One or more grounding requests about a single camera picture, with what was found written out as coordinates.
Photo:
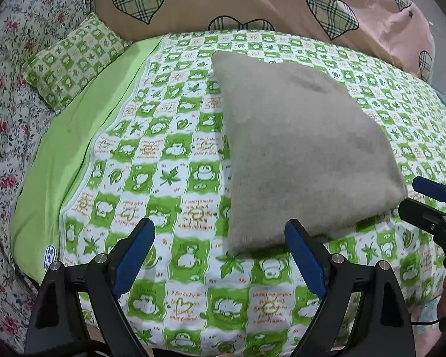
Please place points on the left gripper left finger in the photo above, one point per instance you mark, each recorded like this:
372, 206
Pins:
77, 311

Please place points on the green checkered bed sheet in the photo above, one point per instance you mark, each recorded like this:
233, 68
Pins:
145, 139

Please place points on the small green checkered pillow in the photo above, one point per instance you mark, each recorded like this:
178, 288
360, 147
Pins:
60, 72

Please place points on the floral bed cover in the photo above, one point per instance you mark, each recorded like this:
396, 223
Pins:
26, 28

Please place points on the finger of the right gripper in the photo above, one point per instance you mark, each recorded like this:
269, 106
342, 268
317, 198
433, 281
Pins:
422, 216
430, 188

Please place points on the pink heart-print quilt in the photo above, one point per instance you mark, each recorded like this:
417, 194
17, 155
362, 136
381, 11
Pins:
393, 30

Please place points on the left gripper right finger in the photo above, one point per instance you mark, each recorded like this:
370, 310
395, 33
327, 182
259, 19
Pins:
361, 312

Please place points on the beige fleece garment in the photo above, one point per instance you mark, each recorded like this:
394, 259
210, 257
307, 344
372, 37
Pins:
300, 148

